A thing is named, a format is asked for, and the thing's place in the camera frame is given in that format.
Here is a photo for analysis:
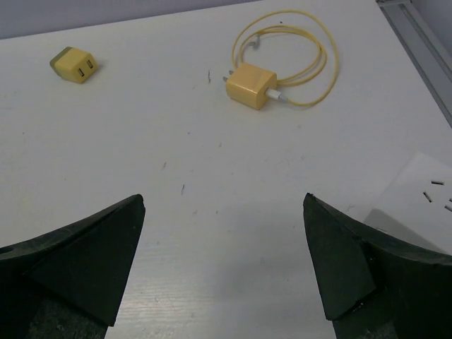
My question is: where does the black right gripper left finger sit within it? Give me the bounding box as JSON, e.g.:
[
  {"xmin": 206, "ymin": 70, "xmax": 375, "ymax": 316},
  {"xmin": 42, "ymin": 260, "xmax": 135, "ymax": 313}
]
[{"xmin": 1, "ymin": 194, "xmax": 145, "ymax": 338}]

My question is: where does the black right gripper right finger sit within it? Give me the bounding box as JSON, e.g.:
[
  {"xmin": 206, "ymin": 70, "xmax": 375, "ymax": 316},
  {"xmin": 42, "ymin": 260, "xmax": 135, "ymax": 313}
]
[{"xmin": 303, "ymin": 194, "xmax": 451, "ymax": 338}]

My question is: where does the white cube socket adapter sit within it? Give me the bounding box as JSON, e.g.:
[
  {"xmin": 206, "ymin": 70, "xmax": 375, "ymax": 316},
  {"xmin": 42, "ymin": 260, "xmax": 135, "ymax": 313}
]
[{"xmin": 364, "ymin": 153, "xmax": 451, "ymax": 254}]

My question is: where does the yellow two-port USB charger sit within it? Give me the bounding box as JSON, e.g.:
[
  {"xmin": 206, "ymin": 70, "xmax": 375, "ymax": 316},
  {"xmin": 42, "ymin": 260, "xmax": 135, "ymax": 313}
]
[{"xmin": 49, "ymin": 47, "xmax": 98, "ymax": 84}]

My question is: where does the aluminium table frame rail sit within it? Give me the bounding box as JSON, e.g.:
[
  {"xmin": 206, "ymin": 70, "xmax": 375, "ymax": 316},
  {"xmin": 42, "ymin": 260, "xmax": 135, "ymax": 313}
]
[{"xmin": 377, "ymin": 1, "xmax": 451, "ymax": 124}]

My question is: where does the yellow charger with cable plugged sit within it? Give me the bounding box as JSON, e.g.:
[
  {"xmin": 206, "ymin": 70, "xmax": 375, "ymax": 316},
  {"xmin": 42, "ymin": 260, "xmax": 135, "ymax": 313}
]
[{"xmin": 223, "ymin": 63, "xmax": 277, "ymax": 110}]

